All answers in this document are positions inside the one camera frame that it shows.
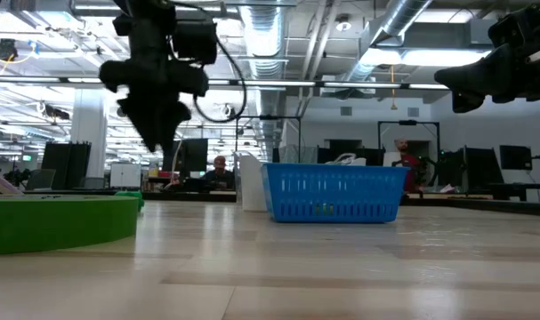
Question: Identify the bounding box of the green tape roll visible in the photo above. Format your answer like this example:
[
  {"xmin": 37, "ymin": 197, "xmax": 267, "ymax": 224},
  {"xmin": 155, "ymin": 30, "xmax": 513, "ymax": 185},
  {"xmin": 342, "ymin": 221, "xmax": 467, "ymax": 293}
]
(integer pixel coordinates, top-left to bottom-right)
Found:
[{"xmin": 0, "ymin": 194, "xmax": 140, "ymax": 257}]

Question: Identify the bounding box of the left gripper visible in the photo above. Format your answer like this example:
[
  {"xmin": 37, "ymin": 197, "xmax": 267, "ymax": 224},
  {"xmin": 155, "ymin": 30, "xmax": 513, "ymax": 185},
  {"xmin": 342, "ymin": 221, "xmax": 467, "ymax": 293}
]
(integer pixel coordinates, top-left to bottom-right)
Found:
[{"xmin": 99, "ymin": 0, "xmax": 210, "ymax": 155}]

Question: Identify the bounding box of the large black monitor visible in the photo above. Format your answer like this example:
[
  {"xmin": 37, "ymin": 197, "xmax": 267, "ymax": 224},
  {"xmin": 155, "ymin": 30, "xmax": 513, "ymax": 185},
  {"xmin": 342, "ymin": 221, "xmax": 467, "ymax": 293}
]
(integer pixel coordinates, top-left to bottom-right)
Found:
[{"xmin": 440, "ymin": 146, "xmax": 504, "ymax": 193}]

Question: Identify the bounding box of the silver ventilation duct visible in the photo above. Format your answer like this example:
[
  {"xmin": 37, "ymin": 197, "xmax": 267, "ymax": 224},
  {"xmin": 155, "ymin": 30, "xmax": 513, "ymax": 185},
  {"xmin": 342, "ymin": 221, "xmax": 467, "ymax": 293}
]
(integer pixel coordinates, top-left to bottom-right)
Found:
[
  {"xmin": 238, "ymin": 0, "xmax": 289, "ymax": 162},
  {"xmin": 343, "ymin": 0, "xmax": 433, "ymax": 84}
]

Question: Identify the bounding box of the white cabinet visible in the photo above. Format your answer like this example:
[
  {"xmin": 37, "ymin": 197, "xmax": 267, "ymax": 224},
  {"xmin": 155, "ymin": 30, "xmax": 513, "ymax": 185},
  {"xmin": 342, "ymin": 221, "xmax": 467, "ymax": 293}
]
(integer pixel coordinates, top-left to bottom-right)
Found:
[{"xmin": 109, "ymin": 162, "xmax": 142, "ymax": 189}]

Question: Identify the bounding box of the overhead light bar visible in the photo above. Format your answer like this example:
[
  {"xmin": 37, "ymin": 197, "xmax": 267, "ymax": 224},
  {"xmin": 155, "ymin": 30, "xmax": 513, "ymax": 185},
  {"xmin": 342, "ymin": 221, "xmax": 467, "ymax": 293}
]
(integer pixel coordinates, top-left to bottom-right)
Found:
[{"xmin": 0, "ymin": 76, "xmax": 451, "ymax": 93}]

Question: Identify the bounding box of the black ceiling device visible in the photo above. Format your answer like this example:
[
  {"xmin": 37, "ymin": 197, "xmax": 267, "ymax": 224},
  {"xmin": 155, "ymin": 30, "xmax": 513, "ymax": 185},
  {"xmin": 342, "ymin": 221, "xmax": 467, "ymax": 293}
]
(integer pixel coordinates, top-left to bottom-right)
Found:
[{"xmin": 0, "ymin": 37, "xmax": 20, "ymax": 62}]

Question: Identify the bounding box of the black partition panel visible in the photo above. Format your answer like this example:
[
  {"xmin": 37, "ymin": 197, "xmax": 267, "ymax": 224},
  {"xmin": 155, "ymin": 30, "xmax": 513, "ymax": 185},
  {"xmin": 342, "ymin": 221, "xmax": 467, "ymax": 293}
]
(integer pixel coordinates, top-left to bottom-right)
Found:
[{"xmin": 41, "ymin": 140, "xmax": 93, "ymax": 190}]

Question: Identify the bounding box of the black gantry frame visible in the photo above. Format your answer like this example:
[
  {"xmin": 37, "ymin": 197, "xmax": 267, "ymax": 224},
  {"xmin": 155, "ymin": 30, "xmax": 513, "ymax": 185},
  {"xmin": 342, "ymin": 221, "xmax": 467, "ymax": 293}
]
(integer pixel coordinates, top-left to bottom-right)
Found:
[{"xmin": 377, "ymin": 118, "xmax": 441, "ymax": 188}]

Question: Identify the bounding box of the grey chair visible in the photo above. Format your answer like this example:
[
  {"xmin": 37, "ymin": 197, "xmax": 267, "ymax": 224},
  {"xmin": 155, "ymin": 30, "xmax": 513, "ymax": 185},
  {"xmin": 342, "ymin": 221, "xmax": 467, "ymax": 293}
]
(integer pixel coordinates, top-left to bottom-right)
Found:
[{"xmin": 25, "ymin": 168, "xmax": 57, "ymax": 193}]

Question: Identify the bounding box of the blue plastic basket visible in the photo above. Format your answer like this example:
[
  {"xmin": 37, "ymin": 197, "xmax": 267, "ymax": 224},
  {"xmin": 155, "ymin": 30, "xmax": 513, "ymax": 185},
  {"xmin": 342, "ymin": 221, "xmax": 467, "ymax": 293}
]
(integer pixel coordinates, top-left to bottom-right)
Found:
[{"xmin": 260, "ymin": 162, "xmax": 409, "ymax": 224}]

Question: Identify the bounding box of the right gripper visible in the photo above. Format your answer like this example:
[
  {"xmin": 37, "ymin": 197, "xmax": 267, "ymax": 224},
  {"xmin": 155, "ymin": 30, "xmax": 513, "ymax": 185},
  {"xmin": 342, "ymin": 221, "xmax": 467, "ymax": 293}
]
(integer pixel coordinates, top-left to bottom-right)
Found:
[{"xmin": 434, "ymin": 0, "xmax": 540, "ymax": 115}]

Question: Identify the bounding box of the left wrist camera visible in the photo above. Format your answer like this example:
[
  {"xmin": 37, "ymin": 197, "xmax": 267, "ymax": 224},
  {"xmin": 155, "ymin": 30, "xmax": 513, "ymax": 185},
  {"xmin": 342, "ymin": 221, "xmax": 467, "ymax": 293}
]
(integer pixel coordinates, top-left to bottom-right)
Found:
[{"xmin": 173, "ymin": 19, "xmax": 219, "ymax": 67}]

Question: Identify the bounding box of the white plastic bin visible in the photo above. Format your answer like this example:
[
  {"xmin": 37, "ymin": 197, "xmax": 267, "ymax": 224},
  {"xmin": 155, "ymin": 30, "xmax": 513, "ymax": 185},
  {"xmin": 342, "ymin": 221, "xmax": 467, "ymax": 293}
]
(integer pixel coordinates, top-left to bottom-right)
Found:
[{"xmin": 232, "ymin": 150, "xmax": 270, "ymax": 213}]

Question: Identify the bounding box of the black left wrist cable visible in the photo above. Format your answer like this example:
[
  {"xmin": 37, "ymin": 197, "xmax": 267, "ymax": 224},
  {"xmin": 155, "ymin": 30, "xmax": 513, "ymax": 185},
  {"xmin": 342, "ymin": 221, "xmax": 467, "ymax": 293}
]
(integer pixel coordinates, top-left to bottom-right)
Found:
[{"xmin": 192, "ymin": 33, "xmax": 249, "ymax": 124}]

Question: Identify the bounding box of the yellow hanging cord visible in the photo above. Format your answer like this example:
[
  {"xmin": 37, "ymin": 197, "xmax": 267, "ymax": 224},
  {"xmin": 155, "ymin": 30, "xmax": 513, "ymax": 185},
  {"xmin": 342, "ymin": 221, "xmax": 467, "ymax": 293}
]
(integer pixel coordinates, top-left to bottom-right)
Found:
[{"xmin": 388, "ymin": 64, "xmax": 398, "ymax": 111}]

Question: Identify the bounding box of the white pillar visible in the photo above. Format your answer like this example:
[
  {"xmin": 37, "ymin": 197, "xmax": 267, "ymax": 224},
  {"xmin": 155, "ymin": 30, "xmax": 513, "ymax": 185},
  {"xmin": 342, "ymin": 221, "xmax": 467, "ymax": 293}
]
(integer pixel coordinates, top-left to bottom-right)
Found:
[{"xmin": 69, "ymin": 92, "xmax": 109, "ymax": 196}]

